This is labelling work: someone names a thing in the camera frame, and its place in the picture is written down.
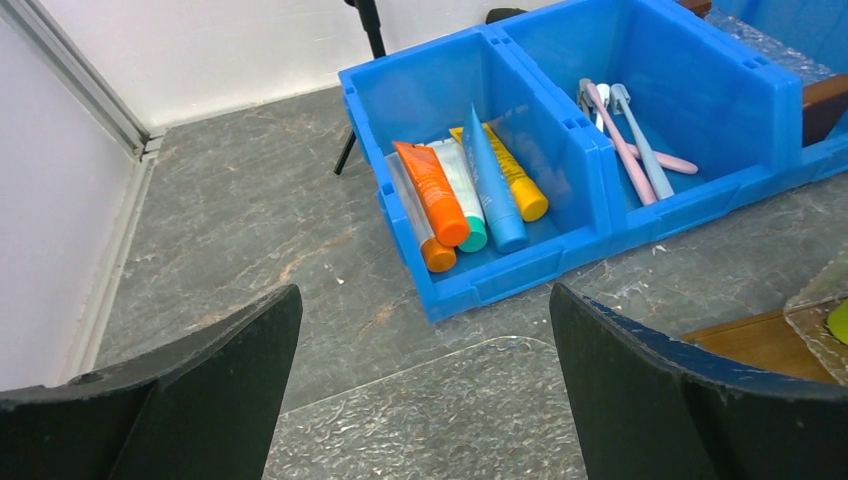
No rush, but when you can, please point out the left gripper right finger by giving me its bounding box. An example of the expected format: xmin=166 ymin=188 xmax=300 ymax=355
xmin=549 ymin=283 xmax=847 ymax=479

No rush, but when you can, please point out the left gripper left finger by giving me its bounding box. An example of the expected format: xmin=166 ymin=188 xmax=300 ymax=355
xmin=1 ymin=284 xmax=303 ymax=479

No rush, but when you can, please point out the oval wooden tray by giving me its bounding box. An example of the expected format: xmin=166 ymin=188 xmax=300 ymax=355
xmin=681 ymin=310 xmax=837 ymax=384

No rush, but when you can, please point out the clear acrylic toothbrush holder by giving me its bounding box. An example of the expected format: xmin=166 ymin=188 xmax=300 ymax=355
xmin=783 ymin=249 xmax=847 ymax=386

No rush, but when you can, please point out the orange toothpaste tube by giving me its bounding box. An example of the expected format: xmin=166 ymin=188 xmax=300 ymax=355
xmin=393 ymin=141 xmax=470 ymax=247

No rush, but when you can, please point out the blue three-compartment bin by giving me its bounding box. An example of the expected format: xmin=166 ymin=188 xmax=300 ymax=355
xmin=340 ymin=1 xmax=847 ymax=322

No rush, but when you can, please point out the black microphone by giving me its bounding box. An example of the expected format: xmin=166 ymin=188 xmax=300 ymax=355
xmin=484 ymin=7 xmax=526 ymax=24

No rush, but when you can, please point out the acrylic holder with wood ends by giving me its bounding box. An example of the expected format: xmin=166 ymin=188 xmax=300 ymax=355
xmin=679 ymin=1 xmax=847 ymax=146

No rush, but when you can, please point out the green toothpaste tube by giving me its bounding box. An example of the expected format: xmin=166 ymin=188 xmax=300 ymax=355
xmin=826 ymin=299 xmax=848 ymax=344

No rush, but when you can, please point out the clear orange-capped tube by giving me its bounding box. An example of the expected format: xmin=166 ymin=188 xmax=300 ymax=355
xmin=385 ymin=153 xmax=457 ymax=273

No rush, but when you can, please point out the clear textured glass mat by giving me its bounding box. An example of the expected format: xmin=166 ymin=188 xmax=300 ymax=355
xmin=263 ymin=336 xmax=587 ymax=479

